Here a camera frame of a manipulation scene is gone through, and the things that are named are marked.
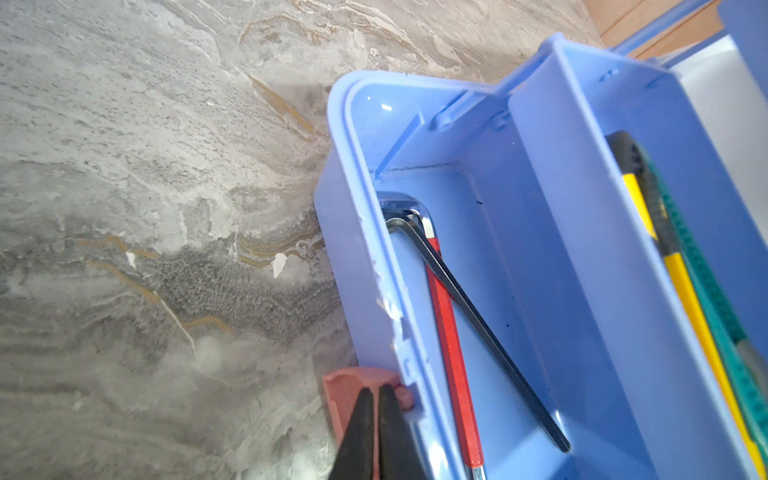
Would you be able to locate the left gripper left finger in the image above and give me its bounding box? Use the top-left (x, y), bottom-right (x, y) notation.
top-left (328, 387), bottom-right (375, 480)

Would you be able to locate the black yellow large screwdriver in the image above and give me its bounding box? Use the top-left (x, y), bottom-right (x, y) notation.
top-left (606, 131), bottom-right (767, 479)

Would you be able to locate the white blue tool box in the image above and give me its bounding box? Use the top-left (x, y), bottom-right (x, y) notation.
top-left (315, 1), bottom-right (767, 479)

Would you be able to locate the silver hex key set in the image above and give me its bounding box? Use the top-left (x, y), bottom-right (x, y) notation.
top-left (376, 191), bottom-right (431, 223)

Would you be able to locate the teal utility knife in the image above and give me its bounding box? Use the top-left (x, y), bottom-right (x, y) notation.
top-left (633, 144), bottom-right (767, 462)

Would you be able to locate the red handled screwdriver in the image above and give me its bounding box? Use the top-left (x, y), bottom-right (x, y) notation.
top-left (427, 271), bottom-right (486, 479)

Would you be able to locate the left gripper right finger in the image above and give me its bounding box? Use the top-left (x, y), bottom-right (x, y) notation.
top-left (378, 384), bottom-right (427, 480)

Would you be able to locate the black long hex key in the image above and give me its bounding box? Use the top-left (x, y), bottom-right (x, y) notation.
top-left (384, 211), bottom-right (571, 453)

